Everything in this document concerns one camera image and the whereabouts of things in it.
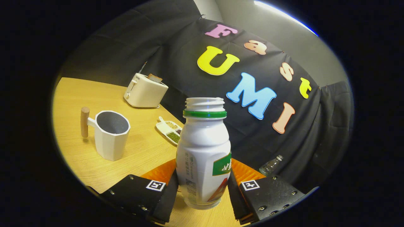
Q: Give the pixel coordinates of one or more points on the clear plastic water bottle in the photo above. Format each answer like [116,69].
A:
[270,166]

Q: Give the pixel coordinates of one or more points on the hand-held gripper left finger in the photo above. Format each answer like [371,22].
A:
[169,201]

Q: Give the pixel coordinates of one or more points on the black backdrop cloth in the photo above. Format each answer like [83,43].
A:
[176,47]

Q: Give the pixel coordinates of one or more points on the white divided dish with beans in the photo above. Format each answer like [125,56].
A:
[164,127]

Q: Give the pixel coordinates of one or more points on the wooden table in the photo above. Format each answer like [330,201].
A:
[85,94]

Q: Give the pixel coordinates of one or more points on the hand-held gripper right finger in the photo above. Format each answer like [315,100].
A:
[235,201]

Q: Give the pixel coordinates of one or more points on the toast slice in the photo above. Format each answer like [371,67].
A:
[154,78]

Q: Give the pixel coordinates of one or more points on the cream toaster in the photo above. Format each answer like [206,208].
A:
[145,93]

